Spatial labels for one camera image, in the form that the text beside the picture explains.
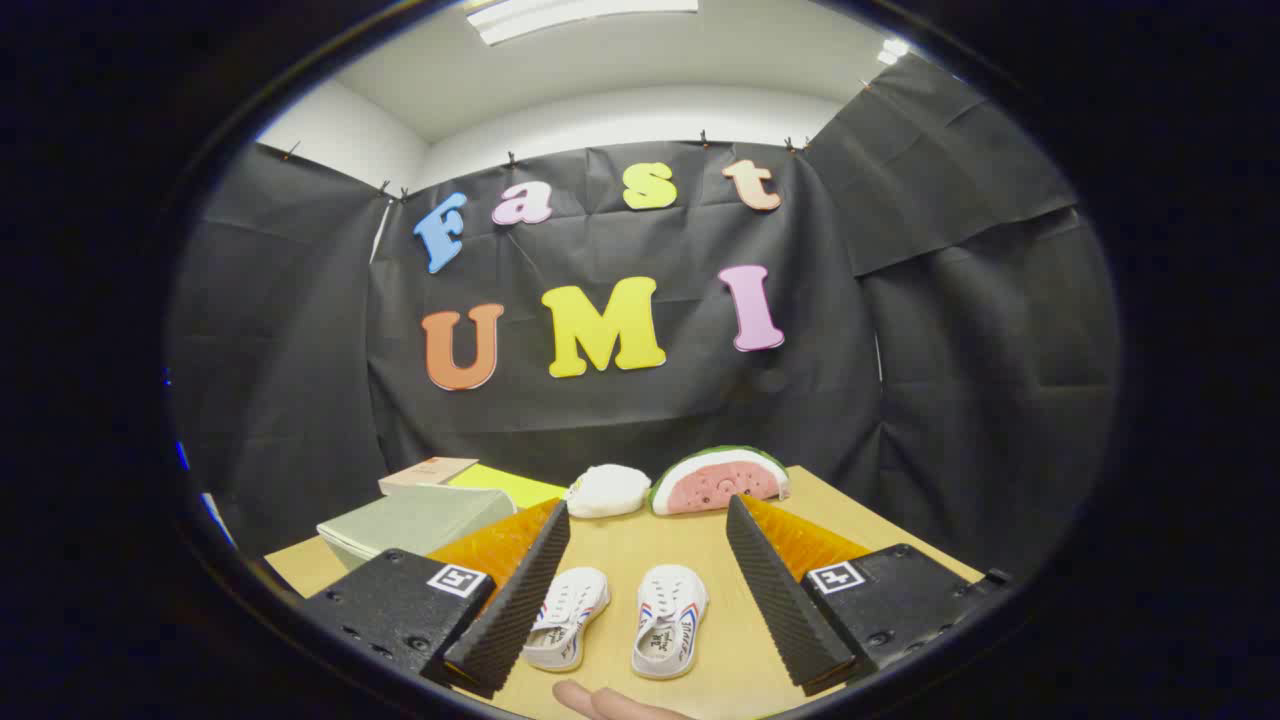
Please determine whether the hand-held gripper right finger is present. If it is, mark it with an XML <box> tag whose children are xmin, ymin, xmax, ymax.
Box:
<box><xmin>726</xmin><ymin>493</ymin><xmax>1013</xmax><ymax>698</ymax></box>

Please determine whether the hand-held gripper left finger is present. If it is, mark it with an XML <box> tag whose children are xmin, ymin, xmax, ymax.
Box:
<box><xmin>300</xmin><ymin>498</ymin><xmax>571</xmax><ymax>699</ymax></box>

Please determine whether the white canvas shoe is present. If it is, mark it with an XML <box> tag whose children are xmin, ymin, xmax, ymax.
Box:
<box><xmin>631</xmin><ymin>564</ymin><xmax>709</xmax><ymax>681</ymax></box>
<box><xmin>522</xmin><ymin>567</ymin><xmax>611</xmax><ymax>673</ymax></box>

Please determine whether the fabric storage box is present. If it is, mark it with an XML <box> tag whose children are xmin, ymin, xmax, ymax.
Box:
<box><xmin>318</xmin><ymin>484</ymin><xmax>518</xmax><ymax>571</ymax></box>

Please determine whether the yellow book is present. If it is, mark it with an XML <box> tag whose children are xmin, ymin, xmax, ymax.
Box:
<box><xmin>445</xmin><ymin>463</ymin><xmax>566</xmax><ymax>511</ymax></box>

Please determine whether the watermelon slice plush toy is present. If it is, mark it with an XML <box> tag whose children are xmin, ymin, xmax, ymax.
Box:
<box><xmin>648</xmin><ymin>446</ymin><xmax>791</xmax><ymax>516</ymax></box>

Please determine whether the white plush toy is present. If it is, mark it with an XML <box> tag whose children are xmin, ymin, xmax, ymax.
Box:
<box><xmin>565</xmin><ymin>464</ymin><xmax>652</xmax><ymax>519</ymax></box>

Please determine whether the beige book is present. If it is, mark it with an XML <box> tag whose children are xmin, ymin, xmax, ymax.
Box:
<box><xmin>378</xmin><ymin>457</ymin><xmax>479</xmax><ymax>496</ymax></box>

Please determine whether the black backdrop cloth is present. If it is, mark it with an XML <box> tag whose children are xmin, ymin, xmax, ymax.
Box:
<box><xmin>168</xmin><ymin>55</ymin><xmax>1121</xmax><ymax>581</ymax></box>

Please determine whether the ceiling light panel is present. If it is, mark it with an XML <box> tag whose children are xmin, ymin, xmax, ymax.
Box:
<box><xmin>465</xmin><ymin>0</ymin><xmax>701</xmax><ymax>46</ymax></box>

